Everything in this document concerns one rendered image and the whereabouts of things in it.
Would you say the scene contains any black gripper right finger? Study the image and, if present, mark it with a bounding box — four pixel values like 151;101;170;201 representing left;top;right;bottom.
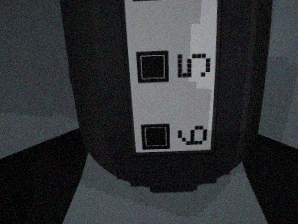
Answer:
242;135;298;224

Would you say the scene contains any dark grey controller unit with green rocker switches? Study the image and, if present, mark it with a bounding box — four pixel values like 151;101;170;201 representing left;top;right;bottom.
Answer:
60;0;273;193

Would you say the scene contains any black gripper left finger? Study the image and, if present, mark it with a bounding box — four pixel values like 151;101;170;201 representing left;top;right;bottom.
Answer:
0;128;88;224

